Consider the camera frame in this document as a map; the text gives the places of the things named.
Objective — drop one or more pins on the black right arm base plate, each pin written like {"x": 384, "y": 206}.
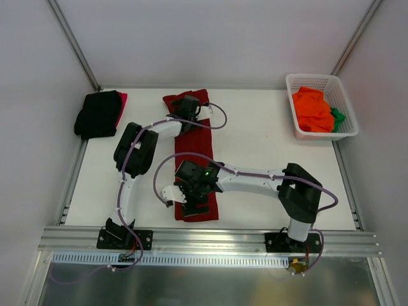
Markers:
{"x": 281, "y": 243}

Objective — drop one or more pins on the aluminium table rail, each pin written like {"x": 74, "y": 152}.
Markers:
{"x": 72, "y": 181}
{"x": 358, "y": 221}

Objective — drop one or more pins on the orange t shirt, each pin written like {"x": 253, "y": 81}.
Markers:
{"x": 313, "y": 113}

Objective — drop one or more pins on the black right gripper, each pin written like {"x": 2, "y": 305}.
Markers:
{"x": 194, "y": 194}

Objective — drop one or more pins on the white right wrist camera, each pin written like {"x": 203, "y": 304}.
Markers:
{"x": 173, "y": 194}

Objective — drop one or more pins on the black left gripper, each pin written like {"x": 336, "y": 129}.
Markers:
{"x": 183, "y": 104}

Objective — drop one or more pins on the aluminium right corner post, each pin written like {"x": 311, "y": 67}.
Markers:
{"x": 357, "y": 35}

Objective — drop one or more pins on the aluminium front mounting rail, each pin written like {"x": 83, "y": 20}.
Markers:
{"x": 208, "y": 241}

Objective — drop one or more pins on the aluminium corner post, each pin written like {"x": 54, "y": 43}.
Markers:
{"x": 69, "y": 35}
{"x": 357, "y": 35}

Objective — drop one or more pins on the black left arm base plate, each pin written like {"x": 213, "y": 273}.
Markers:
{"x": 143, "y": 239}

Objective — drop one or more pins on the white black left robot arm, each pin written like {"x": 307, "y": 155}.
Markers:
{"x": 135, "y": 153}

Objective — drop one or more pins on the aluminium left corner post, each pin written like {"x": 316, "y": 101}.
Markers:
{"x": 69, "y": 35}

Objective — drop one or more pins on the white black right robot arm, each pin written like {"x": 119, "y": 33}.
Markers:
{"x": 297, "y": 190}

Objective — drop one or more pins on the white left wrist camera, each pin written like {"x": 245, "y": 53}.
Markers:
{"x": 204, "y": 112}

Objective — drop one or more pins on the white slotted cable duct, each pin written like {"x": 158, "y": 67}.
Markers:
{"x": 150, "y": 259}

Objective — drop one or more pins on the aluminium left table rail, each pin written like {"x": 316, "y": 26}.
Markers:
{"x": 72, "y": 181}

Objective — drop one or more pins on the folded pink t shirt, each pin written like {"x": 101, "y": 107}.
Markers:
{"x": 123, "y": 99}

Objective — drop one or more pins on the white plastic basket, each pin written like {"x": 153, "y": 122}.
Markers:
{"x": 334, "y": 94}

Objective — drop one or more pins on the aluminium right table rail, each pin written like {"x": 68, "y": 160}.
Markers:
{"x": 358, "y": 221}

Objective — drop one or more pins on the folded black t shirt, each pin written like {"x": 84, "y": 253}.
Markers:
{"x": 99, "y": 115}

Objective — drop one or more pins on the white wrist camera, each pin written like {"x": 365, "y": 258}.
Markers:
{"x": 173, "y": 194}
{"x": 204, "y": 112}

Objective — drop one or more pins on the green t shirt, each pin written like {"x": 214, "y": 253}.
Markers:
{"x": 339, "y": 118}

